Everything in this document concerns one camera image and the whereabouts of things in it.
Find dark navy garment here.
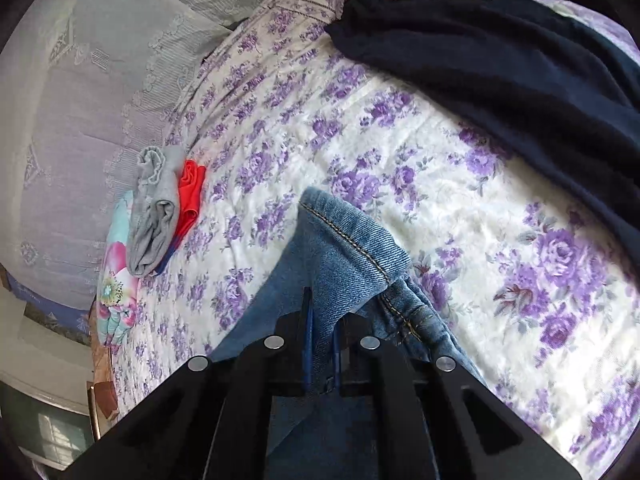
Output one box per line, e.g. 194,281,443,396
325,0,640,281

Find blue denim pants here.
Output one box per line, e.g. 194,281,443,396
209,186,496,480

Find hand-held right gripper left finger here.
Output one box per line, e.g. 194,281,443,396
64,287,316,480

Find colourful floral pillow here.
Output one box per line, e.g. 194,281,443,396
94,191,142,351

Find white lace curtain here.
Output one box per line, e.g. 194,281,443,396
0,0,281,311

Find purple floral bed quilt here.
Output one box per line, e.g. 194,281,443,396
95,0,640,471

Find wooden bed frame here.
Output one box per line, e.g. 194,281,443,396
86,345,120,441

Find grey folded garment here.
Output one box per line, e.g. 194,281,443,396
128,146,187,277

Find red folded garment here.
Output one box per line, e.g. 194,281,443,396
159,159,207,267

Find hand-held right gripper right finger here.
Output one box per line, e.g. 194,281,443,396
332,313,584,480

